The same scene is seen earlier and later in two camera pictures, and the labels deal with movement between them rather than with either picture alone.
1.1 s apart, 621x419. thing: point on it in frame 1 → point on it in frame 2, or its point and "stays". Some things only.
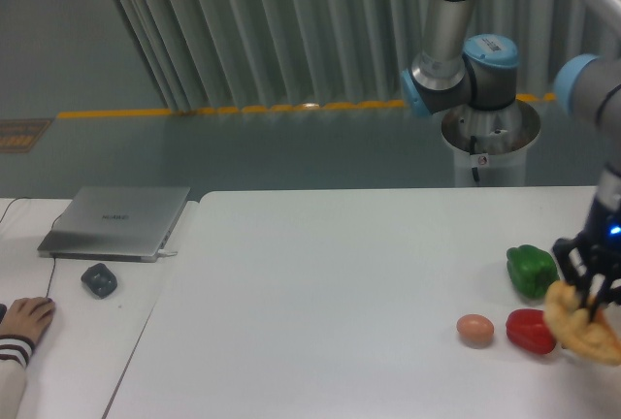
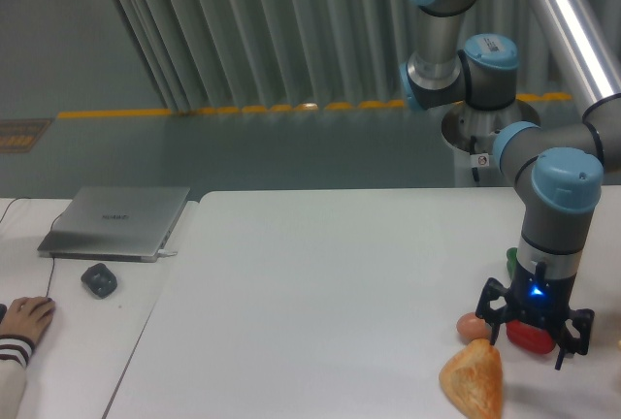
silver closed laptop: [114, 223] stays
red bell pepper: [529, 330] stays
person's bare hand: [28, 317] stays
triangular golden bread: [583, 330] → [473, 378]
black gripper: [601, 239] → [536, 298]
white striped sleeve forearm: [15, 353] stays
